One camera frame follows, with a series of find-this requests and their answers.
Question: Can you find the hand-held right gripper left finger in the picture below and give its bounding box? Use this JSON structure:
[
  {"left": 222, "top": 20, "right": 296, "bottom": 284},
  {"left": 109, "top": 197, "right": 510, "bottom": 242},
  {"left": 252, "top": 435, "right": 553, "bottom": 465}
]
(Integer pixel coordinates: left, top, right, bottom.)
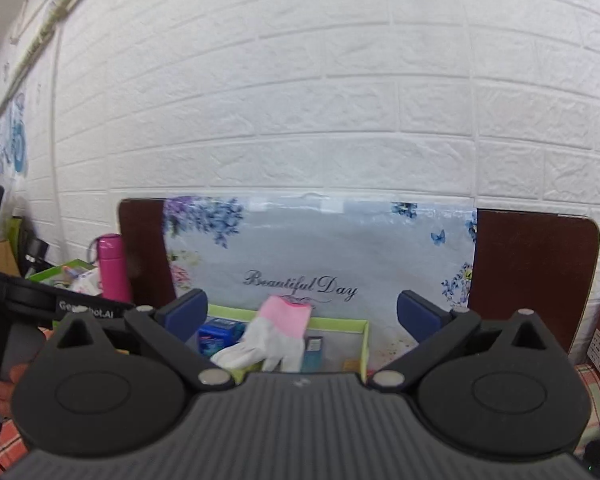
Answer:
[{"left": 43, "top": 288, "right": 237, "bottom": 392}]

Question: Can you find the floral plastic bag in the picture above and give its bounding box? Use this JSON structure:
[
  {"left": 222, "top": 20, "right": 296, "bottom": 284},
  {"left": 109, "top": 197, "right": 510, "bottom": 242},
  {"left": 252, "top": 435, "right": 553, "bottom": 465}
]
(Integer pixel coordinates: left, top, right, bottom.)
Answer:
[{"left": 162, "top": 195, "right": 479, "bottom": 322}]

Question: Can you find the light green cardboard box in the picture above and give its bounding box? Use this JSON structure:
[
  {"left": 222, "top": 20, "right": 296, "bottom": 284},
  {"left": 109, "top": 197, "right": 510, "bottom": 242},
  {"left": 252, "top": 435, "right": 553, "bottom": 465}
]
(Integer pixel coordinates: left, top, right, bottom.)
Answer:
[{"left": 206, "top": 303, "right": 371, "bottom": 382}]

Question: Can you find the green box with clutter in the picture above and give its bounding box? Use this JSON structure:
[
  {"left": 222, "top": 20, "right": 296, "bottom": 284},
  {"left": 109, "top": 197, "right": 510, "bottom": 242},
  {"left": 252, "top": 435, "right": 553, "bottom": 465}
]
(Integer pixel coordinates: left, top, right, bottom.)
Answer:
[{"left": 27, "top": 258, "right": 100, "bottom": 292}]

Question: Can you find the pink thermos bottle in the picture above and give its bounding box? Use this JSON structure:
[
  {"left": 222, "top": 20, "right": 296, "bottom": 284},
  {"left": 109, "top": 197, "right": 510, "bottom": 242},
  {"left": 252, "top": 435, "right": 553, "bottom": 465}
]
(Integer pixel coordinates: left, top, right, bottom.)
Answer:
[{"left": 95, "top": 233, "right": 133, "bottom": 304}]

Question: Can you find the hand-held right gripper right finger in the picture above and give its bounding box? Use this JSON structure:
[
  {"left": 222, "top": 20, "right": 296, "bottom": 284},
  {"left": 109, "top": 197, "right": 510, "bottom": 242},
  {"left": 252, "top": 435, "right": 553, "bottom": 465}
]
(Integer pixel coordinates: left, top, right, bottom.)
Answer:
[{"left": 367, "top": 289, "right": 567, "bottom": 393}]

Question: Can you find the person's left hand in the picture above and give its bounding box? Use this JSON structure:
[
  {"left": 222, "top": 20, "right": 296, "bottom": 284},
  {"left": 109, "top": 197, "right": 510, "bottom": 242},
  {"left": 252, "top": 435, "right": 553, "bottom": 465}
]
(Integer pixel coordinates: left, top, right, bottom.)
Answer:
[{"left": 0, "top": 349, "right": 29, "bottom": 424}]

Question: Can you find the brown wooden headboard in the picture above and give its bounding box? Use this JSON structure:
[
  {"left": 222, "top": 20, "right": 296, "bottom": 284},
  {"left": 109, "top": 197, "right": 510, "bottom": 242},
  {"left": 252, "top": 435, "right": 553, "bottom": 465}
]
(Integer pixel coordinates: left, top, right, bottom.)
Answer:
[{"left": 118, "top": 198, "right": 600, "bottom": 363}]

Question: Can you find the blue chewing gum box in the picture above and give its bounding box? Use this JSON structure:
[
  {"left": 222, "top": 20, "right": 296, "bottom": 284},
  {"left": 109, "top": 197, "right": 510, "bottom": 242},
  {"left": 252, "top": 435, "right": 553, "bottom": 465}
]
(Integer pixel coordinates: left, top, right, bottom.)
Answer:
[{"left": 197, "top": 318, "right": 247, "bottom": 359}]

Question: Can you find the white glove pink cuff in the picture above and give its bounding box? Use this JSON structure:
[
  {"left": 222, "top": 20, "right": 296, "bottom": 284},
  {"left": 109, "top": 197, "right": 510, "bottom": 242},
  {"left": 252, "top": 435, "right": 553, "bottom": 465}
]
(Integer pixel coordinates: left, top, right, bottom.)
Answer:
[{"left": 210, "top": 295, "right": 313, "bottom": 374}]

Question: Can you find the blue wall sticker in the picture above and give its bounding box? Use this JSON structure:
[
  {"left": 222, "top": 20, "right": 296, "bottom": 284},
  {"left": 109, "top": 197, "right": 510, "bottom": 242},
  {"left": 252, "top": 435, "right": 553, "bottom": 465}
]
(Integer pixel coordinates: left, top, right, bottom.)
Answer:
[{"left": 0, "top": 91, "right": 29, "bottom": 177}]

